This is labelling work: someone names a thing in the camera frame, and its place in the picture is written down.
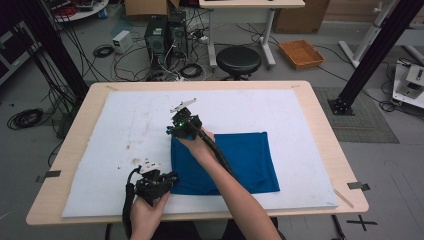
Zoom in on black round stool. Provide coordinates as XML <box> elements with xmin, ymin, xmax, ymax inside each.
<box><xmin>215</xmin><ymin>45</ymin><xmax>263</xmax><ymax>81</ymax></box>

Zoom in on black computer tower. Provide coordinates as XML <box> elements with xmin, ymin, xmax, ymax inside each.
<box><xmin>143</xmin><ymin>15</ymin><xmax>168</xmax><ymax>72</ymax></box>
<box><xmin>165</xmin><ymin>10</ymin><xmax>190</xmax><ymax>68</ymax></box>

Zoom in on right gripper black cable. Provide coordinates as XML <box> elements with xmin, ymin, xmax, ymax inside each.
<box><xmin>195</xmin><ymin>126</ymin><xmax>238</xmax><ymax>179</ymax></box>

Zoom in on white metal stand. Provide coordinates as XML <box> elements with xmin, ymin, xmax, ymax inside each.
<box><xmin>338</xmin><ymin>0</ymin><xmax>401</xmax><ymax>69</ymax></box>

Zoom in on small white box device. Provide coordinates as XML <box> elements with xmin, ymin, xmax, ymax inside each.
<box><xmin>111</xmin><ymin>29</ymin><xmax>134</xmax><ymax>55</ymax></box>

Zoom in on person's left hand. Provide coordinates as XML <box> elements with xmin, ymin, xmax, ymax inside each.
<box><xmin>129</xmin><ymin>191</ymin><xmax>172</xmax><ymax>233</ymax></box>

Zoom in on person's dark trousers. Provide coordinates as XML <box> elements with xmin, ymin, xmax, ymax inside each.
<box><xmin>149</xmin><ymin>218</ymin><xmax>288</xmax><ymax>240</ymax></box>

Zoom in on thin wooden strip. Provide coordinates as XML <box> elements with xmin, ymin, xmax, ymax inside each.
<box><xmin>333</xmin><ymin>188</ymin><xmax>355</xmax><ymax>210</ymax></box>

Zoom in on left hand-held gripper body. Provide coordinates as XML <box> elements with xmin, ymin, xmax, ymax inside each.
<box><xmin>134</xmin><ymin>162</ymin><xmax>172</xmax><ymax>207</ymax></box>

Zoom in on coiled black cable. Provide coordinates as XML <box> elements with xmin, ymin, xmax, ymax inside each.
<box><xmin>92</xmin><ymin>43</ymin><xmax>115</xmax><ymax>59</ymax></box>
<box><xmin>179</xmin><ymin>62</ymin><xmax>205</xmax><ymax>80</ymax></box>
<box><xmin>6</xmin><ymin>107</ymin><xmax>45</xmax><ymax>131</ymax></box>

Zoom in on black metal frame post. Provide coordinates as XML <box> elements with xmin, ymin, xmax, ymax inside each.
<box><xmin>12</xmin><ymin>0</ymin><xmax>90</xmax><ymax>103</ymax></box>
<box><xmin>327</xmin><ymin>0</ymin><xmax>424</xmax><ymax>117</ymax></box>

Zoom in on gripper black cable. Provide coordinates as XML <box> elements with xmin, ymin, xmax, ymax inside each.
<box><xmin>195</xmin><ymin>126</ymin><xmax>238</xmax><ymax>179</ymax></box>
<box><xmin>121</xmin><ymin>165</ymin><xmax>144</xmax><ymax>240</ymax></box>

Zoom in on blue t-shirt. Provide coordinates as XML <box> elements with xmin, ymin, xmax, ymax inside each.
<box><xmin>170</xmin><ymin>131</ymin><xmax>281</xmax><ymax>197</ymax></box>

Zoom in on white foam mat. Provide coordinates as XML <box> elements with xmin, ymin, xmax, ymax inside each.
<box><xmin>61</xmin><ymin>88</ymin><xmax>340</xmax><ymax>219</ymax></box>

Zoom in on grey floor mat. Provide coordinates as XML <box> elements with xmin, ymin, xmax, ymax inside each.
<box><xmin>312</xmin><ymin>86</ymin><xmax>400</xmax><ymax>145</ymax></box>

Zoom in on cardboard box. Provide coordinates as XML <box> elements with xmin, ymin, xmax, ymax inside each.
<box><xmin>124</xmin><ymin>0</ymin><xmax>181</xmax><ymax>18</ymax></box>
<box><xmin>272</xmin><ymin>0</ymin><xmax>332</xmax><ymax>35</ymax></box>

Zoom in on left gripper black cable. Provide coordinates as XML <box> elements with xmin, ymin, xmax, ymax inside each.
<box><xmin>121</xmin><ymin>165</ymin><xmax>144</xmax><ymax>240</ymax></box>

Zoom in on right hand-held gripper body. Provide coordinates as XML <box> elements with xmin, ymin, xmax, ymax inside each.
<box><xmin>169</xmin><ymin>97</ymin><xmax>203</xmax><ymax>140</ymax></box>

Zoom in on black tape strip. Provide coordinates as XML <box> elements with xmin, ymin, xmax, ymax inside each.
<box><xmin>35</xmin><ymin>169</ymin><xmax>62</xmax><ymax>184</ymax></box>
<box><xmin>346</xmin><ymin>181</ymin><xmax>371</xmax><ymax>192</ymax></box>

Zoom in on person's right hand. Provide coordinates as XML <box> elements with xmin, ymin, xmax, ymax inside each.
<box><xmin>176</xmin><ymin>127</ymin><xmax>220</xmax><ymax>167</ymax></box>

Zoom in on orange woven basket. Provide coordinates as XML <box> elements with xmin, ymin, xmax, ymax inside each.
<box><xmin>277</xmin><ymin>39</ymin><xmax>326</xmax><ymax>71</ymax></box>

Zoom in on white desk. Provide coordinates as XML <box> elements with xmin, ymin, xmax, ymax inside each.
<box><xmin>198</xmin><ymin>0</ymin><xmax>306</xmax><ymax>70</ymax></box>

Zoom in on white flat device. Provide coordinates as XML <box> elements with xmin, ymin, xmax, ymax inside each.
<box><xmin>392</xmin><ymin>62</ymin><xmax>424</xmax><ymax>110</ymax></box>

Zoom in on black tape cross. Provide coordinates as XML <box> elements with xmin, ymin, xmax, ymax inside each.
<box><xmin>346</xmin><ymin>214</ymin><xmax>379</xmax><ymax>232</ymax></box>

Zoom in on round white table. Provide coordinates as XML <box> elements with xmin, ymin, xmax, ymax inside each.
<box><xmin>43</xmin><ymin>0</ymin><xmax>110</xmax><ymax>23</ymax></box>

